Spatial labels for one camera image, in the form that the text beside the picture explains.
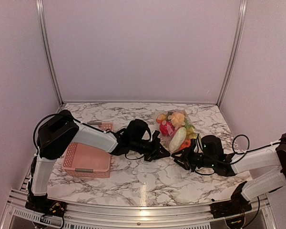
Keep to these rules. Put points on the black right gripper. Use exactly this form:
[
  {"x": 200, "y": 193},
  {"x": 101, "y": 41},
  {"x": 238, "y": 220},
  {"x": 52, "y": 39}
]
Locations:
[{"x": 187, "y": 152}]

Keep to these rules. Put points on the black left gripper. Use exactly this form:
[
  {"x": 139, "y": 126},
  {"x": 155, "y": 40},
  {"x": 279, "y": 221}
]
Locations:
[{"x": 156, "y": 153}]

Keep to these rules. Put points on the clear zip top bag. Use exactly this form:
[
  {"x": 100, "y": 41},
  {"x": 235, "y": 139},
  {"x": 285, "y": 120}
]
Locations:
[{"x": 176, "y": 129}]

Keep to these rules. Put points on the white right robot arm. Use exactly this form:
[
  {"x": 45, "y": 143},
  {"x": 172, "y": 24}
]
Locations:
[{"x": 267, "y": 164}]

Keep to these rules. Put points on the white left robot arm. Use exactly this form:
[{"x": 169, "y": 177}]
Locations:
[{"x": 54, "y": 133}]

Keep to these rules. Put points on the orange fake pumpkin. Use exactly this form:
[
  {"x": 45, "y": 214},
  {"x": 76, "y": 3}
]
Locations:
[{"x": 185, "y": 144}]

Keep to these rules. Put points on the pale green fake cabbage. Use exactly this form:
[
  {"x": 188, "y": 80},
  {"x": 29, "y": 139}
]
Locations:
[{"x": 177, "y": 139}]

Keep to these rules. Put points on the red fake apple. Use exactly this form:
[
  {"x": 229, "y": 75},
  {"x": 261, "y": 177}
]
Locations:
[{"x": 166, "y": 128}]

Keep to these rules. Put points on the orange fake tangerine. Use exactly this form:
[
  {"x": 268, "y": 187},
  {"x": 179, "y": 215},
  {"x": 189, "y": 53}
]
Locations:
[{"x": 160, "y": 118}]

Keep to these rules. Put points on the yellow fake peach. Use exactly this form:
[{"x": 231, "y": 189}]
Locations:
[{"x": 177, "y": 119}]

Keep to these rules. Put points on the pink perforated plastic basket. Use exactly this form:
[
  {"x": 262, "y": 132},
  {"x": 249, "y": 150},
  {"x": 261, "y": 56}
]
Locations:
[{"x": 88, "y": 155}]

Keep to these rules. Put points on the aluminium front rail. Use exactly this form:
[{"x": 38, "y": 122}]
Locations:
[{"x": 92, "y": 216}]

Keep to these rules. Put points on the right aluminium frame post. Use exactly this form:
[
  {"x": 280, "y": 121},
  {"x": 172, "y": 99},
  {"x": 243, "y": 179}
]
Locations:
[{"x": 233, "y": 54}]

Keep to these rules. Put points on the aluminium frame post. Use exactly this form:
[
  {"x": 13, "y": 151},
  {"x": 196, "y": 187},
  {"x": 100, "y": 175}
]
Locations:
[
  {"x": 46, "y": 46},
  {"x": 233, "y": 54}
]

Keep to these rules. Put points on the left aluminium frame post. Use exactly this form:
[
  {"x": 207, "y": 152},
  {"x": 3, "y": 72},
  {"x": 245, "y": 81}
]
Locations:
[{"x": 46, "y": 46}]

